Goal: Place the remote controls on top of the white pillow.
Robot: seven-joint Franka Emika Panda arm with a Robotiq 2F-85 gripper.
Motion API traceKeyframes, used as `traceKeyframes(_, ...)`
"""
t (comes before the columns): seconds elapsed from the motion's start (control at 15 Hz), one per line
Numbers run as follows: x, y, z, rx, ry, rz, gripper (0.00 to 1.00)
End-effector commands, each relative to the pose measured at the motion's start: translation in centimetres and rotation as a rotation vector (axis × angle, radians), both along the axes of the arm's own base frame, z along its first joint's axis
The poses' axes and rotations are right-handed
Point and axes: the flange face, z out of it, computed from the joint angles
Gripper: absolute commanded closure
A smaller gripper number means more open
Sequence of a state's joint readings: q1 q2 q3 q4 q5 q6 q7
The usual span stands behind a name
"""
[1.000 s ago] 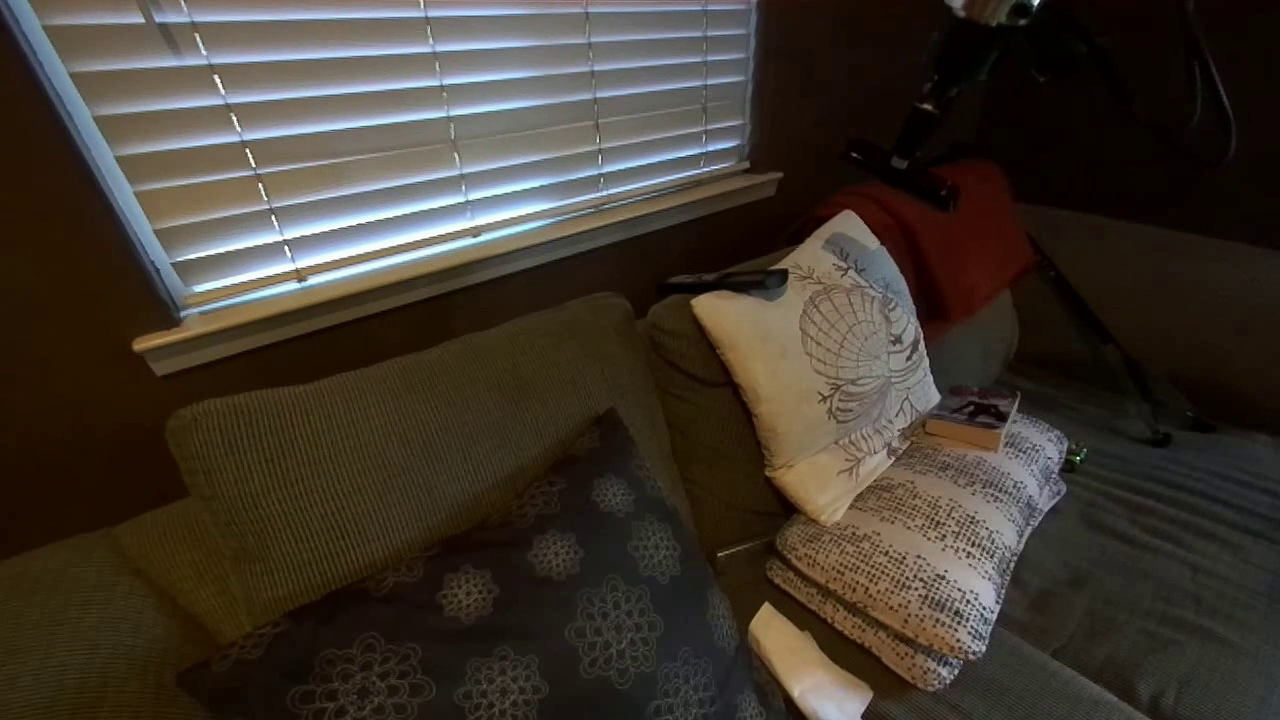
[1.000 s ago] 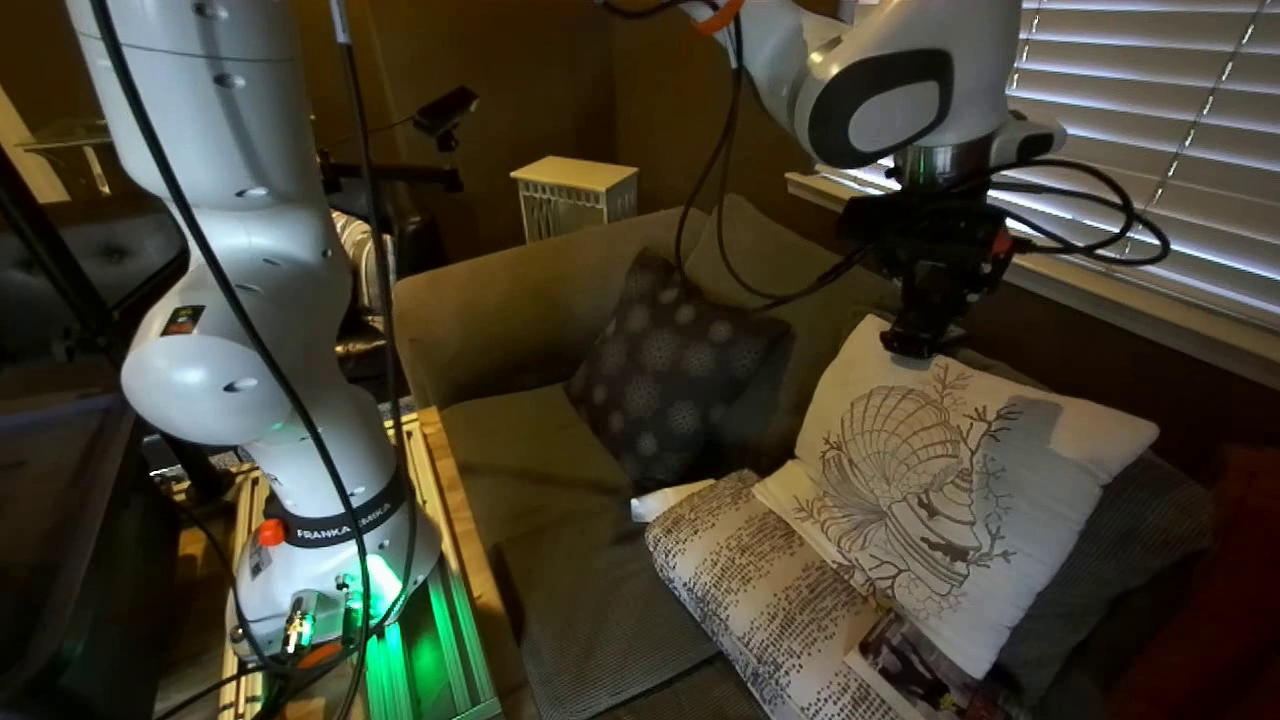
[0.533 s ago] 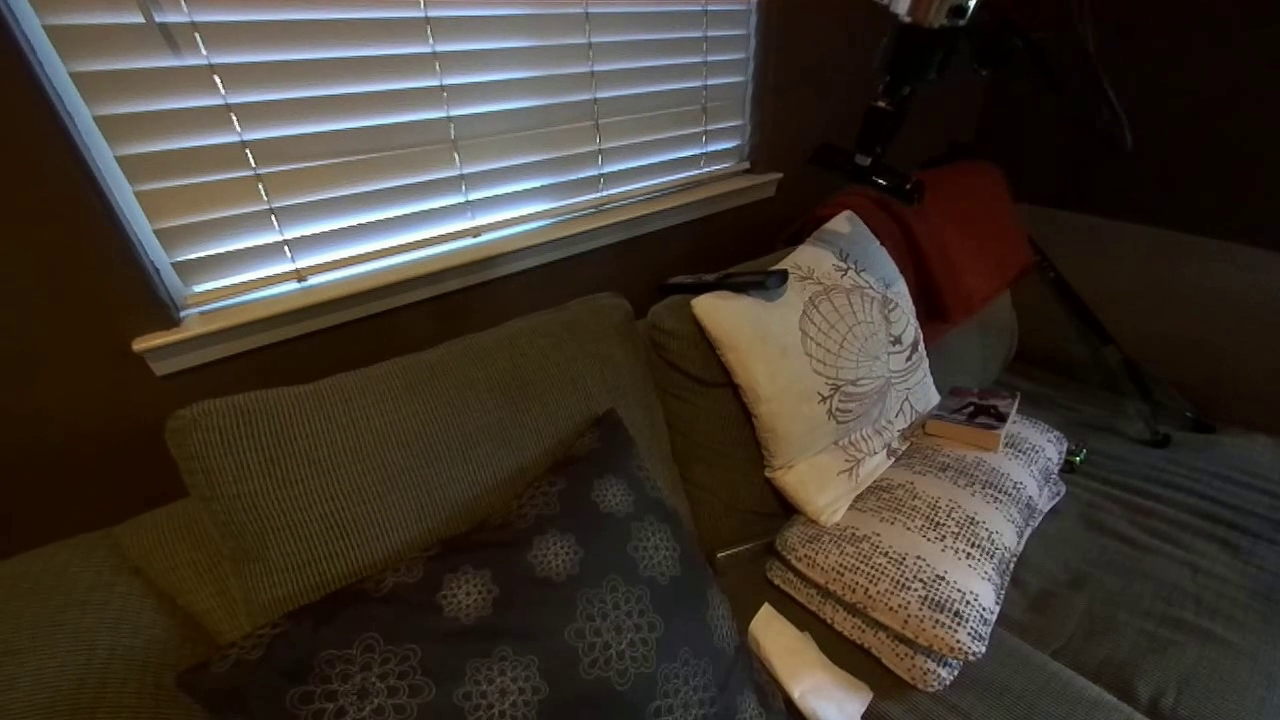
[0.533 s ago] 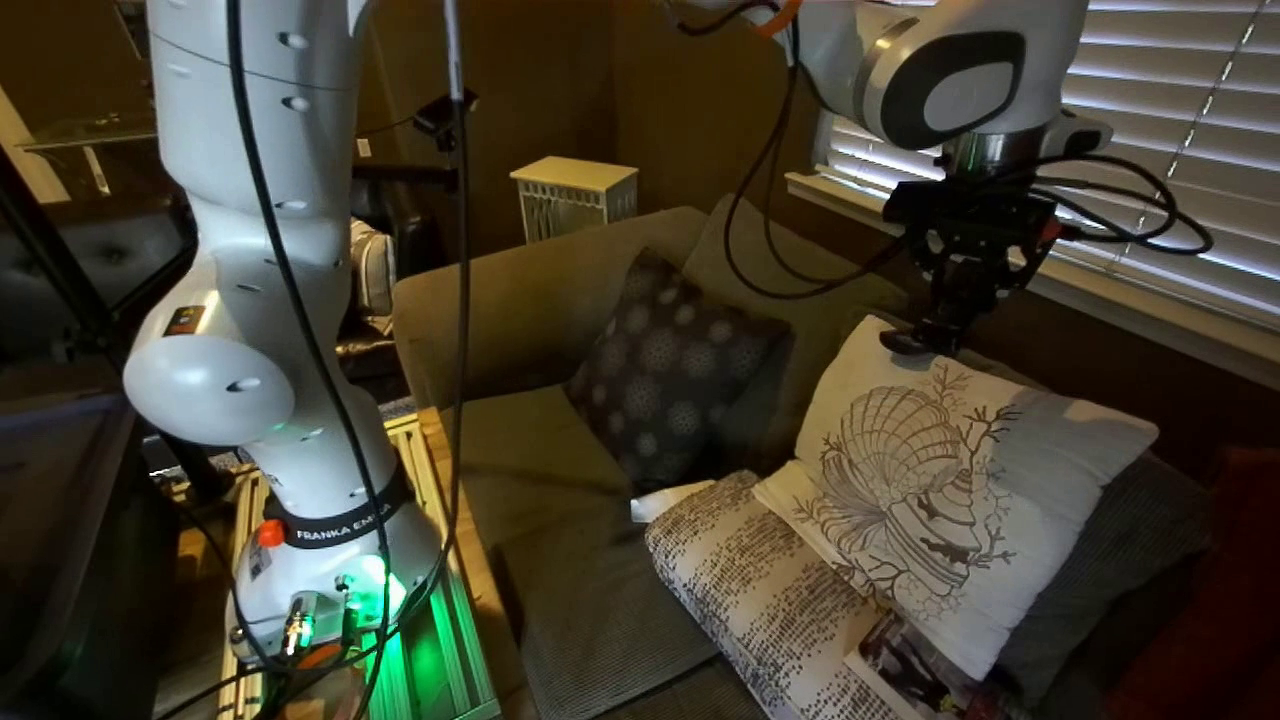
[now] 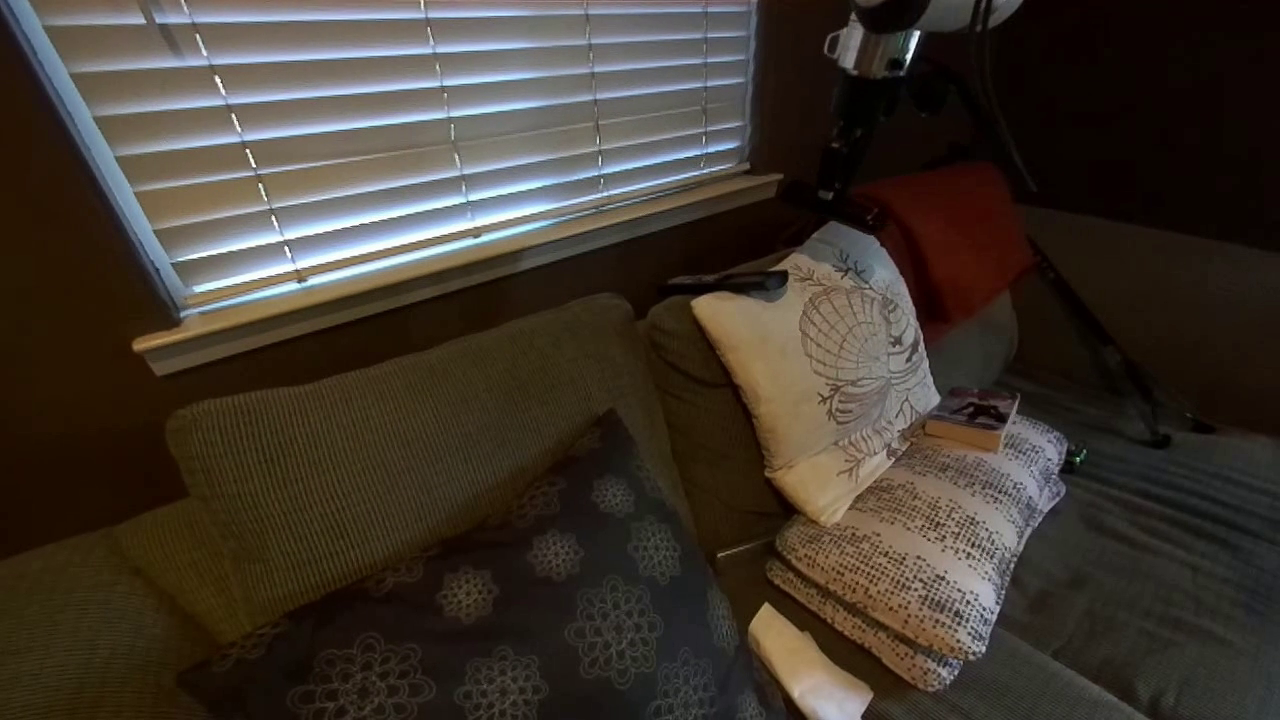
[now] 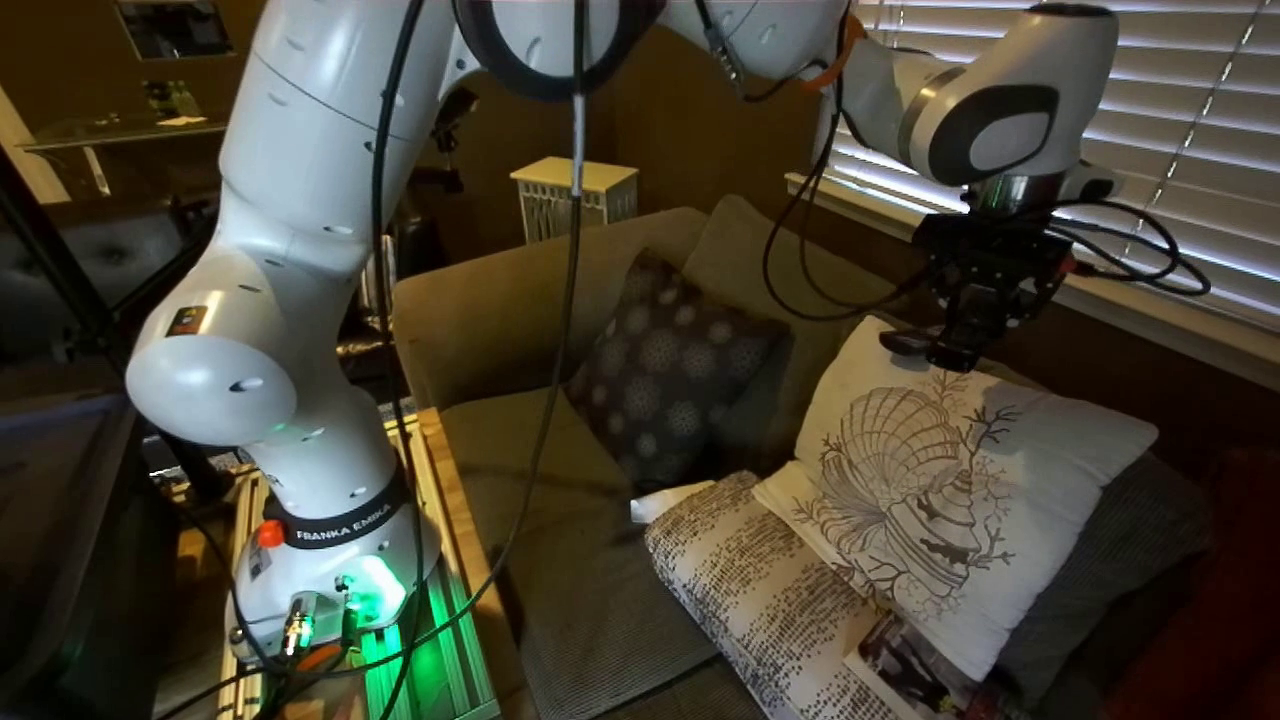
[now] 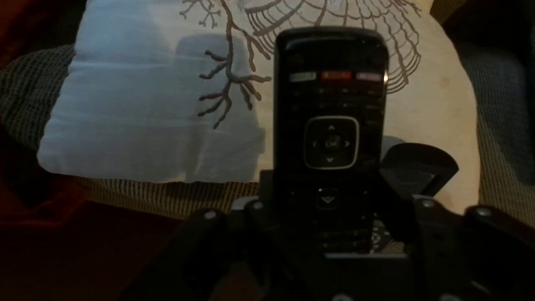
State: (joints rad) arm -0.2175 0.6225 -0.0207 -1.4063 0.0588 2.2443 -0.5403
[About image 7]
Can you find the white pillow with tree print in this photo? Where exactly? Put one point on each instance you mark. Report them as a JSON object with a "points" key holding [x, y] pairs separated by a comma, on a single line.
{"points": [[181, 91]]}

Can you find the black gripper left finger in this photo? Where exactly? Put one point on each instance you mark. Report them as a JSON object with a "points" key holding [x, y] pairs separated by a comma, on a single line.
{"points": [[213, 256]]}

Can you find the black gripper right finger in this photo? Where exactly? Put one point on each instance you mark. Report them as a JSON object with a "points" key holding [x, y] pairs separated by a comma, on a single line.
{"points": [[479, 254]]}

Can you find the short black remote control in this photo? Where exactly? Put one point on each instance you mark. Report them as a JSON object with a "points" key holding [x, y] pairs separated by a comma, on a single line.
{"points": [[330, 97]]}

